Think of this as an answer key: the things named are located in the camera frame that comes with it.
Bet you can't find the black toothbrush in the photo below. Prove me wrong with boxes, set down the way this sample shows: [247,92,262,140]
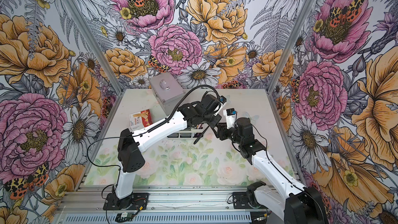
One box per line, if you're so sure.
[193,126,209,145]

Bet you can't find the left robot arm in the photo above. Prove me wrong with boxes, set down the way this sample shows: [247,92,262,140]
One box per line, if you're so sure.
[114,94,227,201]

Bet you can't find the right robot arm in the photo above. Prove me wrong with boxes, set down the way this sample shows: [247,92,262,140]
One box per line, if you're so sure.
[215,118,329,224]

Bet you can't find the cream toothbrush holder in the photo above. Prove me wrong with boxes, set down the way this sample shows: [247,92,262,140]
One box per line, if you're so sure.
[167,128,204,139]

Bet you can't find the silver aluminium case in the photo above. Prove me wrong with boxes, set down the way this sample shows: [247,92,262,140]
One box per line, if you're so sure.
[149,72,185,116]

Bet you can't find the red white small box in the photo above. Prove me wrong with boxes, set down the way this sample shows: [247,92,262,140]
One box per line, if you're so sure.
[129,110,153,132]

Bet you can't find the green circuit board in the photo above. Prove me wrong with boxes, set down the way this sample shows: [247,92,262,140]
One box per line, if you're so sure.
[115,212,135,223]

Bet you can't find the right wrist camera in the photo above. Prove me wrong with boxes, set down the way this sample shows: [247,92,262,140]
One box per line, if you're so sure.
[223,108,237,129]

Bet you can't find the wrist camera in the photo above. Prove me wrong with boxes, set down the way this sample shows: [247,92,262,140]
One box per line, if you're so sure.
[215,96,227,115]
[223,108,237,129]

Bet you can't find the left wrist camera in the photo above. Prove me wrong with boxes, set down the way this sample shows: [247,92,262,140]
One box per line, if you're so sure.
[215,96,227,115]

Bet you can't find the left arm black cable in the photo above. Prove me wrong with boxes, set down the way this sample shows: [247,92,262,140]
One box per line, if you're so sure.
[86,84,221,200]

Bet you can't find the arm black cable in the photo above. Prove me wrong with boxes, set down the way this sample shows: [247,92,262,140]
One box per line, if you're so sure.
[251,124,324,224]
[86,84,221,200]

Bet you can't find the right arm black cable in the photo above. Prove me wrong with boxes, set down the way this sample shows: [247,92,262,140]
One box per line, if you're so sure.
[251,124,324,224]

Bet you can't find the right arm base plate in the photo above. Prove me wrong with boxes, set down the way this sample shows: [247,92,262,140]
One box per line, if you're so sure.
[228,192,266,209]

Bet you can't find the aluminium front rail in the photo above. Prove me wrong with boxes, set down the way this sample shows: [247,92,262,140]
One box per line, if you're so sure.
[53,186,282,224]

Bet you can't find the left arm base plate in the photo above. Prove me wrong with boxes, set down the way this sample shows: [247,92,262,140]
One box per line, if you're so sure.
[103,193,149,211]

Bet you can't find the aluminium corner post left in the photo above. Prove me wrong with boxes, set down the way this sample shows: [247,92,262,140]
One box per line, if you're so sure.
[61,0,124,96]

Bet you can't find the aluminium corner post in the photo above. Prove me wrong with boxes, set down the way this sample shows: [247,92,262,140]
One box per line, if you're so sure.
[267,0,316,96]
[61,0,124,96]

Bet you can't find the aluminium corner post right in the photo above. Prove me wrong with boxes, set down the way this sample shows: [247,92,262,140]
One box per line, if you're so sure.
[267,0,316,96]

